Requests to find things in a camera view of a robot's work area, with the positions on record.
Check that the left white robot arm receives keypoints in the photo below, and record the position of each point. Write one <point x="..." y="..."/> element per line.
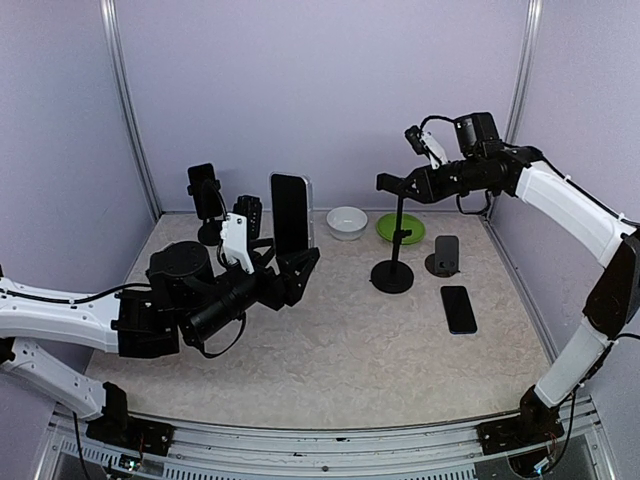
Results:
<point x="125" y="320"/>

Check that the blue-edged black phone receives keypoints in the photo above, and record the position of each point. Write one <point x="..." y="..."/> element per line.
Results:
<point x="458" y="310"/>

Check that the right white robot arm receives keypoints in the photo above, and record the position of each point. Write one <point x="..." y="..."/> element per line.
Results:
<point x="608" y="239"/>

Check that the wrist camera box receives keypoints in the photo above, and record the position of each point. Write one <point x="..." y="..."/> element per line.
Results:
<point x="177" y="274"/>
<point x="476" y="134"/>

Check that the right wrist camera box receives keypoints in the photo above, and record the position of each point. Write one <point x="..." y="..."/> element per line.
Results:
<point x="476" y="134"/>

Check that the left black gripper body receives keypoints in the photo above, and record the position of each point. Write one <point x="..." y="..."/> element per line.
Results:
<point x="219" y="312"/>

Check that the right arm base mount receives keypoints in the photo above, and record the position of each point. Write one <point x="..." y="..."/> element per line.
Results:
<point x="535" y="423"/>

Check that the low black round stand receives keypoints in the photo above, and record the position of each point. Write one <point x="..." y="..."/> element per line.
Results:
<point x="444" y="261"/>

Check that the green plate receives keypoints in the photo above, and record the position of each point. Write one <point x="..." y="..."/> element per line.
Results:
<point x="386" y="227"/>

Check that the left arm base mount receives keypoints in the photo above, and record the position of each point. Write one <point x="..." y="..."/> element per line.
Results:
<point x="135" y="432"/>

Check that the front aluminium rail frame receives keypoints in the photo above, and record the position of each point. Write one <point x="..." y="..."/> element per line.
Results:
<point x="448" y="450"/>

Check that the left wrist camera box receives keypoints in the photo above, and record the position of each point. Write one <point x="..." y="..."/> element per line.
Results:
<point x="177" y="274"/>

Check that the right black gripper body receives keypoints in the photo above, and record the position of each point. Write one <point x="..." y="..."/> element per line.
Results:
<point x="470" y="178"/>

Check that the white bowl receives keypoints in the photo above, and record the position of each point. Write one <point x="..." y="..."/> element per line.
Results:
<point x="347" y="223"/>

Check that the left aluminium corner post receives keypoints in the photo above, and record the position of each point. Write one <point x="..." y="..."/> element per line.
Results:
<point x="114" y="44"/>

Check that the right aluminium corner post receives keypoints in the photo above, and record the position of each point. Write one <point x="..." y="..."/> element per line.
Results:
<point x="524" y="70"/>

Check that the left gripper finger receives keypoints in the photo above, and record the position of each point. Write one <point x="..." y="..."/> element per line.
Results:
<point x="295" y="270"/>
<point x="262" y="252"/>

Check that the black clamp stand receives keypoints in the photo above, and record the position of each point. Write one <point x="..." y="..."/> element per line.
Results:
<point x="209" y="232"/>

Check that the aluminium corner post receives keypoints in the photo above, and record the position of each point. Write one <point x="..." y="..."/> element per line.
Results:
<point x="114" y="44"/>
<point x="524" y="70"/>

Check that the clear-cased phone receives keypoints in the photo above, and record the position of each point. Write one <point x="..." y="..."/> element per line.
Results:
<point x="292" y="204"/>

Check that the tall black pole stand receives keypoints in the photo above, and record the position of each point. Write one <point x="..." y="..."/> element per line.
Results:
<point x="393" y="276"/>

